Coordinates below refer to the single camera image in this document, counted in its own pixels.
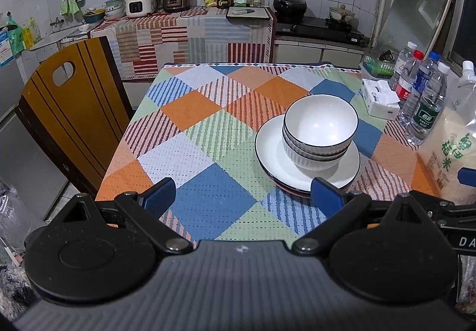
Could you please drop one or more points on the grey fuzzy clothing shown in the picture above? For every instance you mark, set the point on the grey fuzzy clothing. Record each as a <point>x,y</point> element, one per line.
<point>11,290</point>

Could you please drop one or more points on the stack of counter bowls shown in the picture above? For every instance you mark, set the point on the stack of counter bowls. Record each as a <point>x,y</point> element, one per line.
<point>114,8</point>

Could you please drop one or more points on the red rimmed plate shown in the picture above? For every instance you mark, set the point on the red rimmed plate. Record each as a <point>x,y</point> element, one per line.
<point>293,192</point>

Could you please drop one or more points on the white rice cooker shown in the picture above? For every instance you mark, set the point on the white rice cooker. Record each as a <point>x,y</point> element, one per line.
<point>139,5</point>

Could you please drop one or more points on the green plastic basket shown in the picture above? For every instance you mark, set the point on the green plastic basket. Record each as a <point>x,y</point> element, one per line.
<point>375,68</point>

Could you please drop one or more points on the black gas stove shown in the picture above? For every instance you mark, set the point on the black gas stove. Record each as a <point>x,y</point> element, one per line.
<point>319,31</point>

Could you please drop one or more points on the blue label water bottle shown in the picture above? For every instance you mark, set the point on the blue label water bottle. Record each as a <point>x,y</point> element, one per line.
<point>420,85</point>

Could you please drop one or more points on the white cap water bottle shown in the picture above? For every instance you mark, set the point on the white cap water bottle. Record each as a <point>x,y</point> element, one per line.
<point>401,59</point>

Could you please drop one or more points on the sink faucet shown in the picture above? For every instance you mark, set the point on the sink faucet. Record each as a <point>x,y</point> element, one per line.
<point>57,22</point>

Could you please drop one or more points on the grey fridge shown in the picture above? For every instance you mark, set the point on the grey fridge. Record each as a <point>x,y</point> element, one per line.
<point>26,152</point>

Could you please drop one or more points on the white cooking pot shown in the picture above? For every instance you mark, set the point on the white cooking pot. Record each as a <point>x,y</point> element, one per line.
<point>341,15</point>

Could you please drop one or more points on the brown wooden chair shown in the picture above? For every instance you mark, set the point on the brown wooden chair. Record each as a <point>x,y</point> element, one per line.
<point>74,111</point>

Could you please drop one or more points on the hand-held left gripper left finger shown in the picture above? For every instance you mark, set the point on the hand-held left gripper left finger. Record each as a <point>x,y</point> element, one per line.
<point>160,194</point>

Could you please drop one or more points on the red cap water bottle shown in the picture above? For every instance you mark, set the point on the red cap water bottle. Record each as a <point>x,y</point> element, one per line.
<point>407,83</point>

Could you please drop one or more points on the green plastic bag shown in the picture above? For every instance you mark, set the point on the green plastic bag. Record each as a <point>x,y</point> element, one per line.
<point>15,39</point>

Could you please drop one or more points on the bag of dried goods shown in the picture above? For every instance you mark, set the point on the bag of dried goods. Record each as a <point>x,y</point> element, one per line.
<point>466,282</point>

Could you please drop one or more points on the white plate sun print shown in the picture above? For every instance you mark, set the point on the white plate sun print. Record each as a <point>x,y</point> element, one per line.
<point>271,152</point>

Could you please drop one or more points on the white bowl dark rim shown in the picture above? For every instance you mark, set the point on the white bowl dark rim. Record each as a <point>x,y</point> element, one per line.
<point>316,119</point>
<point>316,164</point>
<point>287,138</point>

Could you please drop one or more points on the clear plastic bag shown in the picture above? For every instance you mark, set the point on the clear plastic bag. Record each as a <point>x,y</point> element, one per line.
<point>15,219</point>

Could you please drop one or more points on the grey metal sheet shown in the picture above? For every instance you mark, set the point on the grey metal sheet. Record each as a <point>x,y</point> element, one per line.
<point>420,3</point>

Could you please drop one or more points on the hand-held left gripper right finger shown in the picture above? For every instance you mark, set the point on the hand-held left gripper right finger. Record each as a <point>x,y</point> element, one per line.
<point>327,197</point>

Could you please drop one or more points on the checked colourful tablecloth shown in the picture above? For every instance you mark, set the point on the checked colourful tablecloth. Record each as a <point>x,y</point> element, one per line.
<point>208,186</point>

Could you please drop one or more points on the cream lower cabinets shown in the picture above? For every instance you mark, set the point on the cream lower cabinets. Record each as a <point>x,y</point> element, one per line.
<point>305,53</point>

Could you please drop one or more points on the green label water bottle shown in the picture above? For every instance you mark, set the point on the green label water bottle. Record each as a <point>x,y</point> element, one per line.
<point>427,111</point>

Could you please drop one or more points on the black wok with lid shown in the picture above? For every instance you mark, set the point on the black wok with lid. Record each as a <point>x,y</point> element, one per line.
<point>290,5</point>

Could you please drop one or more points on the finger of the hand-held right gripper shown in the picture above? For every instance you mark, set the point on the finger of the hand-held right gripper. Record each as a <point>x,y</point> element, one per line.
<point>467,175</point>

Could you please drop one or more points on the clear bag of rice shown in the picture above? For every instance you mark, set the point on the clear bag of rice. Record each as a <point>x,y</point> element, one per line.
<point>446,156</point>

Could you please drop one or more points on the blue basin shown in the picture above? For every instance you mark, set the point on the blue basin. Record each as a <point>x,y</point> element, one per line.
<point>93,16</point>

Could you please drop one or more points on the green hanging cloth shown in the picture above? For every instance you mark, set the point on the green hanging cloth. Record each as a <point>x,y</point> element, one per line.
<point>70,6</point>

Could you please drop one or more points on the striped patchwork counter cloth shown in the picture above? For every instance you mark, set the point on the striped patchwork counter cloth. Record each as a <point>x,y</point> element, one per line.
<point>171,40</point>

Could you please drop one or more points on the yellow detergent bottle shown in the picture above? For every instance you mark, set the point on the yellow detergent bottle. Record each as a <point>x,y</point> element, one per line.
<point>31,35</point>

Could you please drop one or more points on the white tissue box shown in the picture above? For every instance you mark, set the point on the white tissue box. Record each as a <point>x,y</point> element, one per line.
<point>377,100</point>

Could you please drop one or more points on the white cutting board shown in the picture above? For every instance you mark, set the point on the white cutting board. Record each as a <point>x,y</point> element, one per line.
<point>260,14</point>

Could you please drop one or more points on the kitchen knife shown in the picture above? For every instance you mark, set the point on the kitchen knife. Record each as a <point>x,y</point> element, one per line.
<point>243,11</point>

